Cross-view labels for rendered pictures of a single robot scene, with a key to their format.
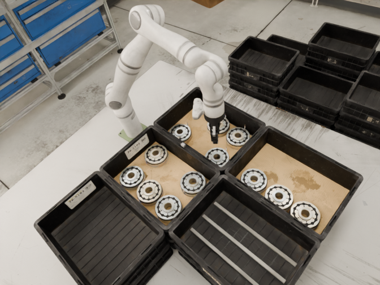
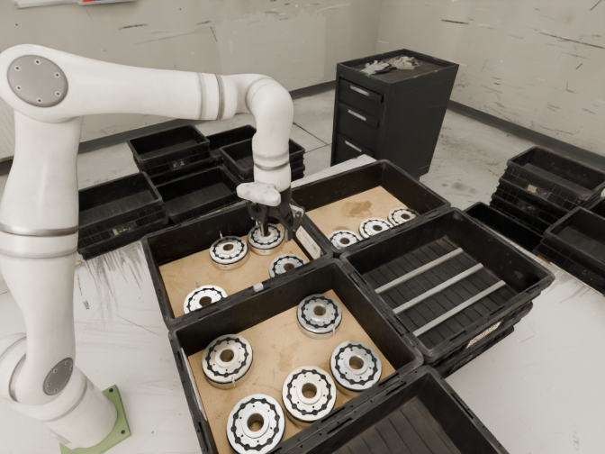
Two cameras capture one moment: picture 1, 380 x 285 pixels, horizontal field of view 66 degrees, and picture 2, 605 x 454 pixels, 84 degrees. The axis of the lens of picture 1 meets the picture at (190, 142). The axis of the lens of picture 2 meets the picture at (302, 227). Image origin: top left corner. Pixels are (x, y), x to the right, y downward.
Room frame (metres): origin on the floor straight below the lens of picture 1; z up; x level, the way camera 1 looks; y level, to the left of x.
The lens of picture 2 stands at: (0.55, 0.46, 1.51)
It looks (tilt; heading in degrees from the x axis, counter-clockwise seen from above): 42 degrees down; 280
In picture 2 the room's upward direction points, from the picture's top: straight up
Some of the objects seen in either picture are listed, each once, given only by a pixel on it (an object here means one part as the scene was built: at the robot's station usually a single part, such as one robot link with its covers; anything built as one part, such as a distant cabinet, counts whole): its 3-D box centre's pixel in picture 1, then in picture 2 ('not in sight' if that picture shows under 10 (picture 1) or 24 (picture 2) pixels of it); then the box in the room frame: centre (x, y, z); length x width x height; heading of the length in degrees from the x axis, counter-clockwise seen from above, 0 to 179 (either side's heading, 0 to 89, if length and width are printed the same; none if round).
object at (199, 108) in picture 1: (208, 104); (267, 174); (0.71, -0.09, 1.15); 0.11 x 0.09 x 0.06; 76
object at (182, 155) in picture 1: (160, 178); (293, 359); (0.63, 0.14, 0.87); 0.40 x 0.30 x 0.11; 39
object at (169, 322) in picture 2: (207, 125); (235, 249); (0.81, -0.09, 0.92); 0.40 x 0.30 x 0.02; 39
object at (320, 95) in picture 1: (311, 103); (203, 213); (1.35, -0.89, 0.31); 0.40 x 0.30 x 0.34; 44
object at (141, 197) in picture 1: (149, 190); (309, 392); (0.58, 0.20, 0.86); 0.10 x 0.10 x 0.01
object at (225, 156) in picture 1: (216, 157); (288, 268); (0.68, -0.10, 0.86); 0.10 x 0.10 x 0.01
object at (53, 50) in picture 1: (66, 20); not in sight; (2.58, 0.88, 0.60); 0.72 x 0.03 x 0.56; 134
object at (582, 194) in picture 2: not in sight; (538, 203); (-0.50, -1.23, 0.37); 0.40 x 0.30 x 0.45; 134
